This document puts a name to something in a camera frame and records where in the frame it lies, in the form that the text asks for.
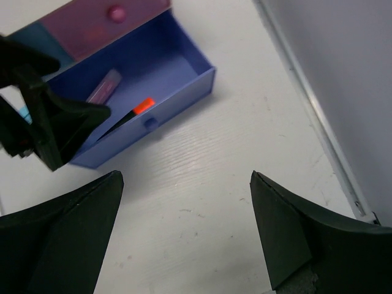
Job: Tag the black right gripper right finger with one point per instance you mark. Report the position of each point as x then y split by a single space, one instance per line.
310 249

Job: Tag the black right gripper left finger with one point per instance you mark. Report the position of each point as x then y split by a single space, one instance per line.
59 246

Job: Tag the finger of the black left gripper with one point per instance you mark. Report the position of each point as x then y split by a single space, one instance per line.
58 126

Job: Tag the purple highlighter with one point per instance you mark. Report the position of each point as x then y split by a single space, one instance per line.
105 88

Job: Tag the orange black highlighter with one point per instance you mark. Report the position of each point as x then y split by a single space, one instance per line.
139 109

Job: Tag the light blue drawer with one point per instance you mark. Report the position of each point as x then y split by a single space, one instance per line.
36 36

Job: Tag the pink drawer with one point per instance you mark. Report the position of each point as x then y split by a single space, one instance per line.
84 27

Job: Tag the periwinkle blue drawer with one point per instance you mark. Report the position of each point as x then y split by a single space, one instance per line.
162 74

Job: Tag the blue highlighter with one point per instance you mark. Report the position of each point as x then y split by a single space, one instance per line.
24 113

